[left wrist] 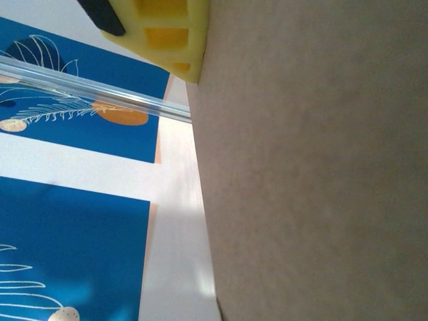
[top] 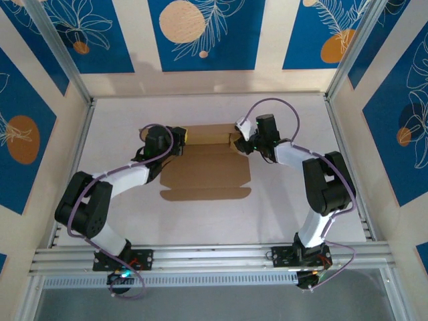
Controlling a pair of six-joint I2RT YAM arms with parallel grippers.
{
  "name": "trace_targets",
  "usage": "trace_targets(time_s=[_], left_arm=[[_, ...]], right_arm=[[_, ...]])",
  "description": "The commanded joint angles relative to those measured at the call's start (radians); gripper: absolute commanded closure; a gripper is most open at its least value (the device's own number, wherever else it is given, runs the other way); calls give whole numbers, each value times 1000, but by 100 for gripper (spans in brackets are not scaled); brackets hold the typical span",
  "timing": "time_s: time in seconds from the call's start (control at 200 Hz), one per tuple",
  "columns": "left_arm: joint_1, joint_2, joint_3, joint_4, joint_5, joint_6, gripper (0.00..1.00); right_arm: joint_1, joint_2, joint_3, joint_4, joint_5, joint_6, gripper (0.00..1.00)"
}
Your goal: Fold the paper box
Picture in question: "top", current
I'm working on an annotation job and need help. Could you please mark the aluminium corner post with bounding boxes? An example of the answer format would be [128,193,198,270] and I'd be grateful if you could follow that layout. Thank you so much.
[324,0,385,100]

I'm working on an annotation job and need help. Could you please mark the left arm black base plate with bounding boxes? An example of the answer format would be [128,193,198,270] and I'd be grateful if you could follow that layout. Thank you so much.
[92,249,154,272]

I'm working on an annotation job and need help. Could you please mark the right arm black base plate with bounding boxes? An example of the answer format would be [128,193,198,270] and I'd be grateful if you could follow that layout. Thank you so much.
[271,245,334,268]

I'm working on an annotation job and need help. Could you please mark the clear plastic rail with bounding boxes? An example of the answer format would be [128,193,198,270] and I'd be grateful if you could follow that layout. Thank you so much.
[23,0,94,104]

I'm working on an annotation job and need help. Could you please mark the brown cardboard box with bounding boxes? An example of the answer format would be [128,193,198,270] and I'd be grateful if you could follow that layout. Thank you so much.
[159,123,252,201]

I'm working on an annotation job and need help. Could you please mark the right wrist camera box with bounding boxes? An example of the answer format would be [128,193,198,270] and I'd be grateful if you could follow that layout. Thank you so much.
[235,116,253,141]

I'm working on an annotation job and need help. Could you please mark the aluminium side rail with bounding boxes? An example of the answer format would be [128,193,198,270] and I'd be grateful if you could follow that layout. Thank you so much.
[46,98,98,250]
[322,93,379,243]

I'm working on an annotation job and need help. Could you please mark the black electronics board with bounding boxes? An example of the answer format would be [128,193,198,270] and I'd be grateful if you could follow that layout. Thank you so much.
[296,270,327,290]
[106,270,138,295]

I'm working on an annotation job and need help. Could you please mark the wide aluminium mounting rail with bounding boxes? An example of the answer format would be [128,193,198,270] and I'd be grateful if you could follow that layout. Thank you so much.
[28,242,397,277]

